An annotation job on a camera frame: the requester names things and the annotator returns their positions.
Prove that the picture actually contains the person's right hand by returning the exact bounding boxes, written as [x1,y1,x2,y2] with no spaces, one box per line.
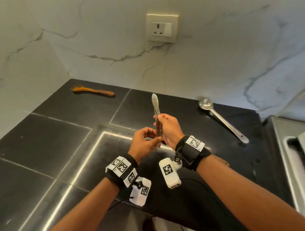
[153,114,185,150]

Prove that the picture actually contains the person's left hand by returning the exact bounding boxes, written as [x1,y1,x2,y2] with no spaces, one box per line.
[128,127,164,165]

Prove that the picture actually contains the steel table knife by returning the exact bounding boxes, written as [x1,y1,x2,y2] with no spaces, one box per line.
[154,109,162,148]
[151,93,165,143]

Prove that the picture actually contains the large steel ladle spoon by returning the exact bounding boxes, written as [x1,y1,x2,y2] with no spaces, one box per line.
[198,98,249,144]

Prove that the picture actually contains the dark wooden spoon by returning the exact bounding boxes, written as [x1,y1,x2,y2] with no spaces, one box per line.
[211,154,230,167]

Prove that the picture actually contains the orange wooden spatula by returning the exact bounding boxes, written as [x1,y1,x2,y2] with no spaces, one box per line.
[72,85,115,97]

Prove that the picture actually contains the person's left forearm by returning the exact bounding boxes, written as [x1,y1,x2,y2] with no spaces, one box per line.
[51,177,119,231]

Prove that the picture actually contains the person's right forearm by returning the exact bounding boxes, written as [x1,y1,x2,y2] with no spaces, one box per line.
[196,155,305,231]

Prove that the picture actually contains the black right wristband with markers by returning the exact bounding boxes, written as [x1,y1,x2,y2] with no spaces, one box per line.
[175,135,212,172]

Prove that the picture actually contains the black wristband with markers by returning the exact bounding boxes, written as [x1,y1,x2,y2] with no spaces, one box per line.
[105,153,139,191]
[175,135,212,172]

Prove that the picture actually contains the black left wristband with markers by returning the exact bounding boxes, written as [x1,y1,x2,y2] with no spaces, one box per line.
[105,153,139,191]

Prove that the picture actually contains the white drip tray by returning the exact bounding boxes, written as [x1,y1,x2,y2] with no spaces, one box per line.
[283,135,305,215]

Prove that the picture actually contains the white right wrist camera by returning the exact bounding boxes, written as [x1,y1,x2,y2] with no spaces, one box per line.
[159,157,183,189]

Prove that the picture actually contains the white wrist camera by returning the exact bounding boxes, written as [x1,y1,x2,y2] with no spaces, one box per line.
[159,157,183,189]
[128,176,152,207]

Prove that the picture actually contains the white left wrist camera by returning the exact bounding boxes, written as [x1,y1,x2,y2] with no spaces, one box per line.
[128,176,152,207]

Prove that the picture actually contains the black left camera cable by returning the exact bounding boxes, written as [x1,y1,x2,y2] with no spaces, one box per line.
[107,200,124,211]

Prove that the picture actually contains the empty white wall socket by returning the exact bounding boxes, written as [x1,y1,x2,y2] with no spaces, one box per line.
[146,14,180,44]

